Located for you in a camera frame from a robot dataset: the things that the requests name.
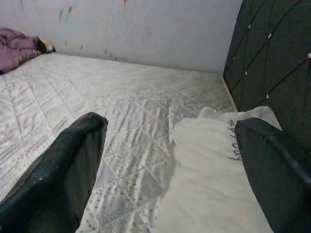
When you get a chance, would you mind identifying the cream pillow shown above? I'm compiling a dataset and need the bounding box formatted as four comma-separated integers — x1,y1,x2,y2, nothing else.
157,105,284,233

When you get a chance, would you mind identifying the white quilted mattress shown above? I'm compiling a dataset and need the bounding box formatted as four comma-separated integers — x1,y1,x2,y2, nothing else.
0,52,238,233

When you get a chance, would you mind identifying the purple cartoon print blanket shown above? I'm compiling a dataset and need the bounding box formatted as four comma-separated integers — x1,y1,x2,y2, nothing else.
0,28,56,75

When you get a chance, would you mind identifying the black tufted headboard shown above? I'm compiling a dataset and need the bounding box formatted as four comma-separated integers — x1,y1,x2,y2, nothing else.
223,0,311,153

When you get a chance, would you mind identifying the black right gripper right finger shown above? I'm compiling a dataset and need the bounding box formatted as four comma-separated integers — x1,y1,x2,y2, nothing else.
235,117,311,233

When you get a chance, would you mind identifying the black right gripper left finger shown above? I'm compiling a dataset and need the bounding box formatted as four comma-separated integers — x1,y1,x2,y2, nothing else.
0,111,109,233

